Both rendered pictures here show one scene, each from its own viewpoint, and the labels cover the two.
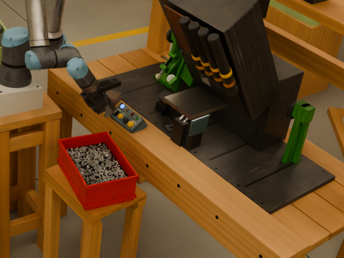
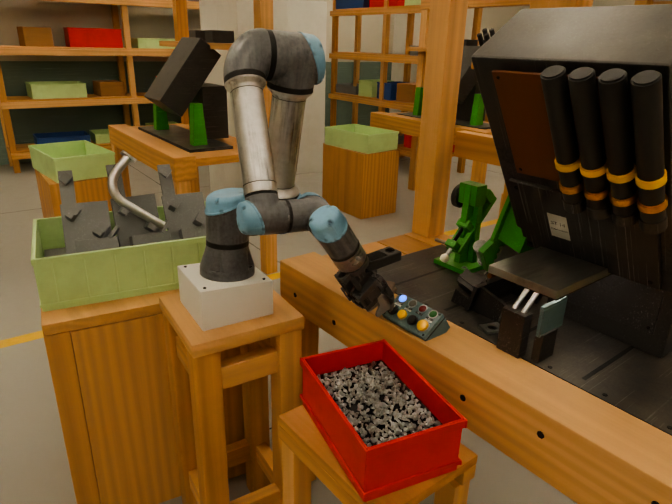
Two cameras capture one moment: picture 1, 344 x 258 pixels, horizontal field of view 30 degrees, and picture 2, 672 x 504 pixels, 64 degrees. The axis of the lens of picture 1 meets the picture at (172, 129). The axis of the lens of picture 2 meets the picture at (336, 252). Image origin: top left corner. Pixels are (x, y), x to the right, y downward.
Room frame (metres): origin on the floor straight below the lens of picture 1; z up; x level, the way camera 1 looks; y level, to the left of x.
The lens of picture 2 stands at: (1.08, 0.24, 1.56)
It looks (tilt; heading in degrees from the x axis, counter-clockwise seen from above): 21 degrees down; 8
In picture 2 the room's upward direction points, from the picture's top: 2 degrees clockwise
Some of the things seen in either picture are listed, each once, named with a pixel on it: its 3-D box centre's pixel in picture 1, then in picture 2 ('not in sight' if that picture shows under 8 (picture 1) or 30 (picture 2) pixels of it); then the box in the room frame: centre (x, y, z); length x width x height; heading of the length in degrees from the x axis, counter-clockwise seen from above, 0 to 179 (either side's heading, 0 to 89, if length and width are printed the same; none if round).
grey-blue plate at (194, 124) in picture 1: (197, 131); (549, 329); (2.21, -0.11, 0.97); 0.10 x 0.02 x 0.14; 136
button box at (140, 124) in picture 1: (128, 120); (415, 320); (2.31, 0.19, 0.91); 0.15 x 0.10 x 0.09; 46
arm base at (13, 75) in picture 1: (14, 69); (227, 255); (2.41, 0.72, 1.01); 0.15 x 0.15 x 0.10
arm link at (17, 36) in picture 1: (17, 45); (230, 214); (2.42, 0.71, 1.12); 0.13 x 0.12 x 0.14; 124
